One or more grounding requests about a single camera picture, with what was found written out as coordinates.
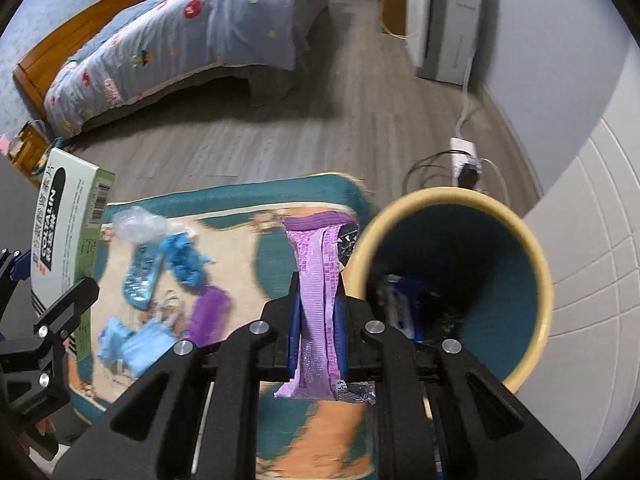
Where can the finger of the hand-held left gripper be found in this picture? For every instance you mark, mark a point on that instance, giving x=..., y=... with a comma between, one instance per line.
x=65, y=310
x=19, y=266

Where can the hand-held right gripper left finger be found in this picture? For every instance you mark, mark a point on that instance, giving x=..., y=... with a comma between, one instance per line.
x=295, y=325

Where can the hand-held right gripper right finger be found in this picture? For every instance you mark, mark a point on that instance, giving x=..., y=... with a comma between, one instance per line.
x=340, y=332

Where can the purple snack wrapper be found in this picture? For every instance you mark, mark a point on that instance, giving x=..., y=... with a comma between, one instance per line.
x=315, y=285

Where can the green white medicine box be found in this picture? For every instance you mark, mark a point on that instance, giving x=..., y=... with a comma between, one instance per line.
x=65, y=220

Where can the blue blister pack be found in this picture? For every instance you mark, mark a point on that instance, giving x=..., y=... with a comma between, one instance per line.
x=142, y=275

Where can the clear plastic bag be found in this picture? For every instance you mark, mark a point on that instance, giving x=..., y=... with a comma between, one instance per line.
x=137, y=225

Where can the yellow teal bin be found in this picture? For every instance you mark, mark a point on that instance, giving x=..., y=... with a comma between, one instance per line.
x=500, y=270

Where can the blue white packet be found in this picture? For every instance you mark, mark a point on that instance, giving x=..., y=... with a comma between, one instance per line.
x=400, y=305

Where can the crumpled light blue wrapper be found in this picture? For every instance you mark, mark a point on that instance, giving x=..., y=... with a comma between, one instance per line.
x=135, y=347

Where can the patterned teal orange rug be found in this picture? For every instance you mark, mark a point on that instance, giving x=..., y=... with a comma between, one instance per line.
x=240, y=260

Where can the small purple packet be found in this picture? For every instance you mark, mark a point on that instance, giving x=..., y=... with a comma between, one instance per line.
x=207, y=315

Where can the small clear wrapper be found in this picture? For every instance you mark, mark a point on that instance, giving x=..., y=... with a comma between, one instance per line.
x=170, y=307

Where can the wooden nightstand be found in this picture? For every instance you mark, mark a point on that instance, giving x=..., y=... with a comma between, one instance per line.
x=27, y=152

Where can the pink paper pad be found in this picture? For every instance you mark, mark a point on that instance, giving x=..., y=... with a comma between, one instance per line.
x=4, y=144

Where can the black power adapter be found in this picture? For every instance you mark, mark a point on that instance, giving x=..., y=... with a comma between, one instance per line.
x=469, y=174

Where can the white power strip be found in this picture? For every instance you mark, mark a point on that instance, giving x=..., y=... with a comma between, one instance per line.
x=460, y=152

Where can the wooden headboard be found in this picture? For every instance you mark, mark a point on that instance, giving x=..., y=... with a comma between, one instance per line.
x=60, y=45

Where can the bed with blue duvet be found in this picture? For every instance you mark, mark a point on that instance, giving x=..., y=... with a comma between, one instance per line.
x=200, y=25

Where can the white grey air purifier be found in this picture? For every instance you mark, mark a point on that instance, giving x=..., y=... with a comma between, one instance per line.
x=450, y=20

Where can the wooden cabinet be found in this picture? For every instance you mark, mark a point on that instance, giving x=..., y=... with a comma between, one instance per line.
x=395, y=5

